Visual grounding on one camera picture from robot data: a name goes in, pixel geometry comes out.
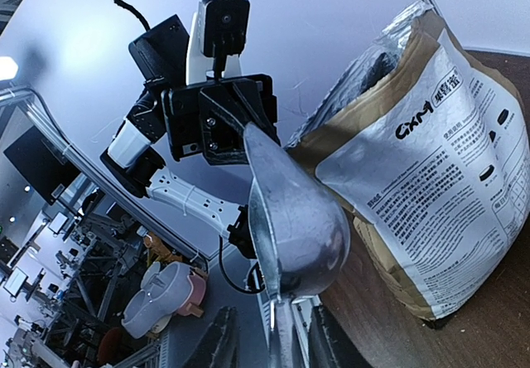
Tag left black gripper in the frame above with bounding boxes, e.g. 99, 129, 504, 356
161, 74, 280, 165

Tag metal food scoop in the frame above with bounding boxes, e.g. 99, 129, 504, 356
243, 123, 350, 367

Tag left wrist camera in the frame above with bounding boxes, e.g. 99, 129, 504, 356
185, 0, 250, 85

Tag dog food bag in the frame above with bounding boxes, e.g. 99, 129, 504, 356
287, 0, 529, 322

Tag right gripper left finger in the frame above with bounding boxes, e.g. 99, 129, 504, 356
183, 307, 239, 368

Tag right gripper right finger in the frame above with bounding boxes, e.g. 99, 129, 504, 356
308, 305, 372, 368

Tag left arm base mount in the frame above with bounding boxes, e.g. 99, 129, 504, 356
227, 206, 265, 294

